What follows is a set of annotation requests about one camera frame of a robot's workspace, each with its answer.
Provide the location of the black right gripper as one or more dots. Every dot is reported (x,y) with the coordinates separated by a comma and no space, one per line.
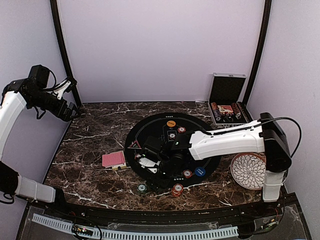
(157,178)

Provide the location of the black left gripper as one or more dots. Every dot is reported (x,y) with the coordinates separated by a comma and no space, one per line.
(65,116)

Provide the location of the red poker chip stack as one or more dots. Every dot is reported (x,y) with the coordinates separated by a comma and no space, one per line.
(177,190)

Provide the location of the black poker chip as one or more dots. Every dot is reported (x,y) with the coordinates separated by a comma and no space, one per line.
(171,136)

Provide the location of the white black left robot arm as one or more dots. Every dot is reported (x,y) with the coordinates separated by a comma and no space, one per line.
(25,94)

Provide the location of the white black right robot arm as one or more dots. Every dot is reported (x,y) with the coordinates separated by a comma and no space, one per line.
(258,136)

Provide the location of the green poker chip stack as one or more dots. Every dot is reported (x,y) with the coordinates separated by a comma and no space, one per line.
(142,189)

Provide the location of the blue round blind button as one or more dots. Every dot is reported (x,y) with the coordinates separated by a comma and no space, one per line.
(200,171)

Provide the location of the yellow blue card box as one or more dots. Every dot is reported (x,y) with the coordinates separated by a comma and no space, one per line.
(119,167)

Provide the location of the red triangular all-in marker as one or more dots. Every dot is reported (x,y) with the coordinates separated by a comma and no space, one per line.
(135,145)

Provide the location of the red-backed playing card deck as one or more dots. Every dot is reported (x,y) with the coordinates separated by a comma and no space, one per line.
(113,159)

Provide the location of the round black poker mat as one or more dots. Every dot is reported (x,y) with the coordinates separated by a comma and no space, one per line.
(155,125)

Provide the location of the orange round blind button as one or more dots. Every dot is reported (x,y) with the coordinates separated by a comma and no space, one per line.
(171,123)

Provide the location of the floral patterned ceramic plate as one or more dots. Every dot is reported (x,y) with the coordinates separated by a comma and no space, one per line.
(248,170)

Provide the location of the aluminium poker chip case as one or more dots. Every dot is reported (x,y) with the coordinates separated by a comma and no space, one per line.
(223,100)

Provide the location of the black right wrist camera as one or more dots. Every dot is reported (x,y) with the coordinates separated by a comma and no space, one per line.
(151,154)

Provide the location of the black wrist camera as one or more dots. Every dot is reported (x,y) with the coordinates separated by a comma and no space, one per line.
(40,74)
(151,154)

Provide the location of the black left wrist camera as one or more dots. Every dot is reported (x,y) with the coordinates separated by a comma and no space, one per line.
(40,74)

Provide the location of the white slotted cable duct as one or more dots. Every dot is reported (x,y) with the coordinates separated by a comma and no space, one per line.
(93,233)

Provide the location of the black left frame post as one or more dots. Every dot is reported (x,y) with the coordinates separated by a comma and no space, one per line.
(60,37)

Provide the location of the black frame post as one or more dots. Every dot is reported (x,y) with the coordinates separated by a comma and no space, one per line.
(259,50)
(60,37)

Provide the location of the black front rail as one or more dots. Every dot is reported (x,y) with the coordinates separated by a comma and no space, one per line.
(287,212)

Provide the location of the black right frame post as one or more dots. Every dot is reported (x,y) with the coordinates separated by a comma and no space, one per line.
(259,50)

